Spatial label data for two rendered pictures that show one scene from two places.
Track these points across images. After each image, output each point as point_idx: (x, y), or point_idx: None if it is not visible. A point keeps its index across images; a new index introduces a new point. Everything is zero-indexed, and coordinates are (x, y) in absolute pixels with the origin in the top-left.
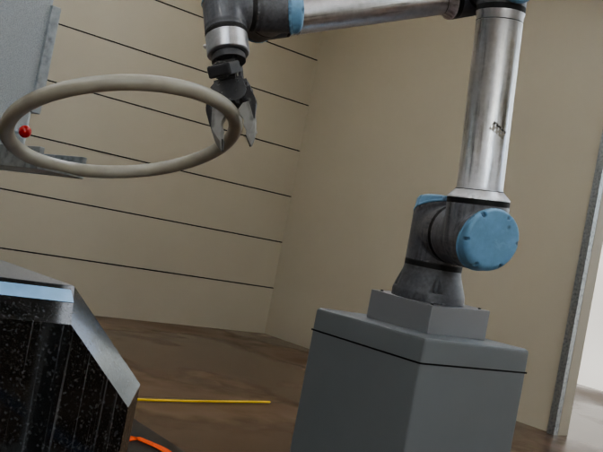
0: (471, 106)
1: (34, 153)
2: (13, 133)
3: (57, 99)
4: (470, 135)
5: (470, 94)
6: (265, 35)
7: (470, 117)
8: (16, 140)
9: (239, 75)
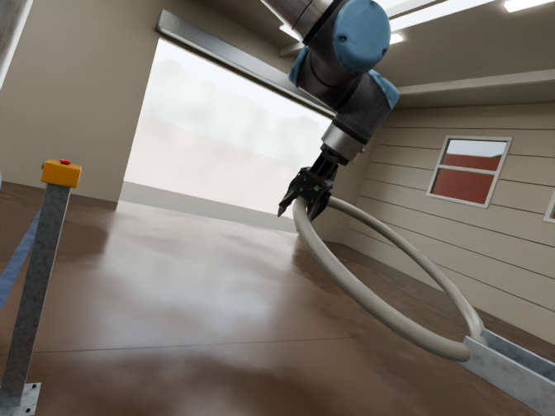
0: (23, 18)
1: (472, 329)
2: (450, 296)
3: (398, 247)
4: (10, 59)
5: (27, 0)
6: (325, 87)
7: (18, 33)
8: (461, 308)
9: (319, 162)
